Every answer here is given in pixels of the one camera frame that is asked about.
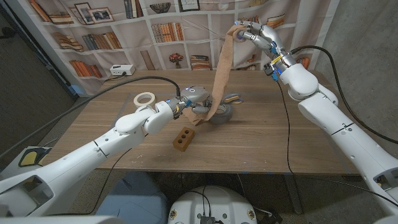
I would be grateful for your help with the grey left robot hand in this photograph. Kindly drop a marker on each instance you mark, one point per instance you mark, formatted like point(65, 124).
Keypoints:
point(196, 95)

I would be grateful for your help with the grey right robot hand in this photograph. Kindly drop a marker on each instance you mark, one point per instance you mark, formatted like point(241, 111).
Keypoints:
point(267, 37)

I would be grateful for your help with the beige adhesive wrap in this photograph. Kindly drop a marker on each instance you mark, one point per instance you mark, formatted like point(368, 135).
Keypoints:
point(222, 71)

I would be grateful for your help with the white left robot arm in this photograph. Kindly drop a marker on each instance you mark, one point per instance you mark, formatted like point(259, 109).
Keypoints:
point(87, 158)

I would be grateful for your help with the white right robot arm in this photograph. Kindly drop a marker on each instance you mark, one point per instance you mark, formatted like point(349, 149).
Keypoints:
point(342, 124)

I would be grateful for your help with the wooden block with holes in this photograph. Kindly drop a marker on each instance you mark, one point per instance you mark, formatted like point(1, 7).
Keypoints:
point(182, 141)

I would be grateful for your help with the white masking tape roll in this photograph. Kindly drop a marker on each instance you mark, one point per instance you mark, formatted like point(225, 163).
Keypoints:
point(144, 106)

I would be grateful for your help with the printed bookshelf backdrop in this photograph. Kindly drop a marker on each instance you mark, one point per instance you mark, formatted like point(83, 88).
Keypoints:
point(186, 46)

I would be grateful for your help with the white power box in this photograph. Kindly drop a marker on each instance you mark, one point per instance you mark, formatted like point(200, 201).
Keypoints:
point(121, 70)

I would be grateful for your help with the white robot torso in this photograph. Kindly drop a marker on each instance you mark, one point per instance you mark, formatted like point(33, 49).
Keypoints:
point(217, 202)

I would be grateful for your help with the blue grey box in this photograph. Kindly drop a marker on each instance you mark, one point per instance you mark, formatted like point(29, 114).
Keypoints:
point(133, 199)

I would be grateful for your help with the dark metal table leg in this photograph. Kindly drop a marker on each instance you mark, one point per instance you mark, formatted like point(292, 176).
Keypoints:
point(290, 193)

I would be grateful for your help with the black floor device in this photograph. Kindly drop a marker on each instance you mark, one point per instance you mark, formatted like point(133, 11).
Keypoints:
point(270, 217)

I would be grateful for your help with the yellow black floor item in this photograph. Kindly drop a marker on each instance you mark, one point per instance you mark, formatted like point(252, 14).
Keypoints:
point(29, 158)

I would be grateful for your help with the grey duct tape roll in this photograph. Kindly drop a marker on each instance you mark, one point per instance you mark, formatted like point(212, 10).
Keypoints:
point(224, 115)

